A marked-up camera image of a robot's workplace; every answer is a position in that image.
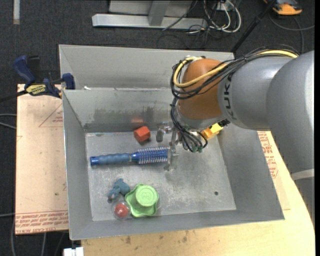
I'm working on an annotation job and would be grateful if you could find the orange-red block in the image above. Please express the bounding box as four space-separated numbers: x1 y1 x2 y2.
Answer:
133 125 152 144

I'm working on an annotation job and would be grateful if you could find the grey metal bin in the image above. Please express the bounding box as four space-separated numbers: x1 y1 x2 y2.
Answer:
58 44 286 241

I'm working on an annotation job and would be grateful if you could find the blue hairbrush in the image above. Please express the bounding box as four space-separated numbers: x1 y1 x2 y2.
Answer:
89 146 171 167

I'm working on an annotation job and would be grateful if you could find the green flower-shaped toy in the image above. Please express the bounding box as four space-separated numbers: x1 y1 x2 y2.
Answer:
124 183 160 218

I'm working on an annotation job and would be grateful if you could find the blue-grey toy animal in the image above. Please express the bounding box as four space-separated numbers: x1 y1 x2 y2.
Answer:
107 178 131 204

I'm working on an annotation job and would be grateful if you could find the red ball in clear shell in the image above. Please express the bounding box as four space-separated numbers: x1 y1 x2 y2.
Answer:
111 200 132 221

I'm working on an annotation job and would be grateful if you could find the brown cardboard board, red print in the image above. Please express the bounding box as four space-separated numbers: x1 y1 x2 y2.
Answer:
14 83 292 236

